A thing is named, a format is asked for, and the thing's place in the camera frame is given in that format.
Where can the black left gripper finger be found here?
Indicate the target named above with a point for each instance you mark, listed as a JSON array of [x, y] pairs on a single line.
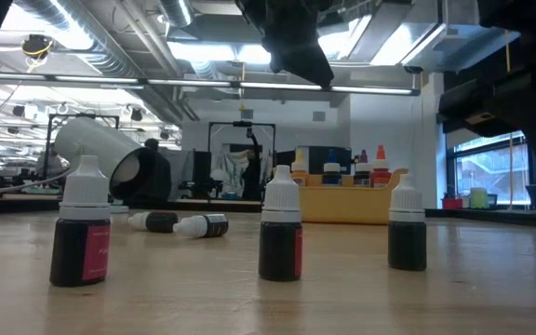
[[303, 62]]

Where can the large yellow food coloring bottle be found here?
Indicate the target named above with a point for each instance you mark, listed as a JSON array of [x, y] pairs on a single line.
[[299, 167]]

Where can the large blue food coloring bottle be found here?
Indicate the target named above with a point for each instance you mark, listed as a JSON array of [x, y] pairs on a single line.
[[331, 168]]

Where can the large purple food coloring bottle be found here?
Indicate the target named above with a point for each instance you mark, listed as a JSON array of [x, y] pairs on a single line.
[[363, 168]]

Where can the large red food coloring bottle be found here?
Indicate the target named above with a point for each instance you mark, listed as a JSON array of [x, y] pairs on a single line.
[[380, 172]]

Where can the small white-capped dropper bottle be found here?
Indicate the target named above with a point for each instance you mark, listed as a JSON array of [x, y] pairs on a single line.
[[406, 246], [161, 222], [212, 225]]

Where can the small dropper bottle red label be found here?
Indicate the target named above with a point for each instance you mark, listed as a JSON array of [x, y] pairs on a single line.
[[279, 251]]

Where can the small dropper bottle pink label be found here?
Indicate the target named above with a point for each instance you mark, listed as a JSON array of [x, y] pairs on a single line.
[[79, 251]]

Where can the black background robot arm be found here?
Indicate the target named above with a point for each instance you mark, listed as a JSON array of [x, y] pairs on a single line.
[[251, 172]]

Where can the black computer monitor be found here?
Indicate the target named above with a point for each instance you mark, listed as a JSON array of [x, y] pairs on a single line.
[[317, 158]]

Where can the green plastic container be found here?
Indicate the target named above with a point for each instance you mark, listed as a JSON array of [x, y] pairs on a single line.
[[478, 197]]

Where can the long ceiling light bar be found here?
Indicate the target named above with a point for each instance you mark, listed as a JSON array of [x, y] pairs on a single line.
[[193, 83]]

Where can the red box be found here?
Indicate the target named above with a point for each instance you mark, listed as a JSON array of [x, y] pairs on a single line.
[[452, 203]]

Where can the yellow plastic bin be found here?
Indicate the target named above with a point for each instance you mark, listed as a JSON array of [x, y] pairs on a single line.
[[347, 205]]

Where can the person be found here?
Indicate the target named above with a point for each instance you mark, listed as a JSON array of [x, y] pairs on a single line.
[[156, 172], [53, 163]]

